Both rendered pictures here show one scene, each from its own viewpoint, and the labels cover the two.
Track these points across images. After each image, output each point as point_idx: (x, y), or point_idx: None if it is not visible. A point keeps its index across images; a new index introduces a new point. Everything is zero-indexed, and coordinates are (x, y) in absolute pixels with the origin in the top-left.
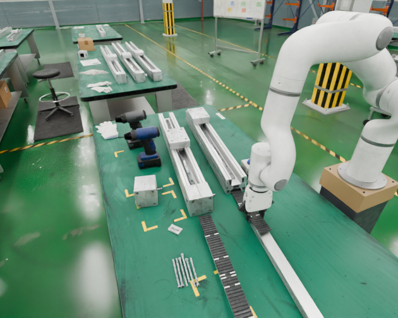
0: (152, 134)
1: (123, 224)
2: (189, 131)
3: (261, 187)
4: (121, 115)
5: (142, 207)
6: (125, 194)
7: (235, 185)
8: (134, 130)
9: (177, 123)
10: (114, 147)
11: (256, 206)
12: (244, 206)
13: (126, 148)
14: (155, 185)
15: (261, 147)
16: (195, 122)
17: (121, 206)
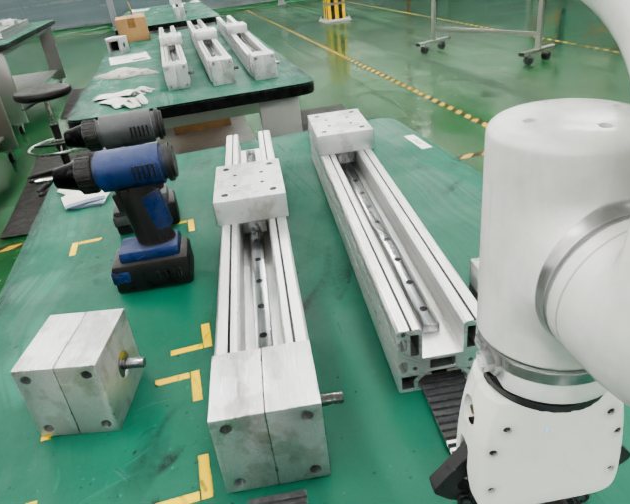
0: (147, 169)
1: None
2: (313, 183)
3: (556, 376)
4: (82, 124)
5: (60, 437)
6: None
7: (441, 356)
8: (88, 155)
9: (273, 155)
10: (79, 229)
11: (532, 479)
12: (465, 475)
13: (112, 232)
14: (108, 351)
15: (554, 116)
16: (326, 149)
17: None
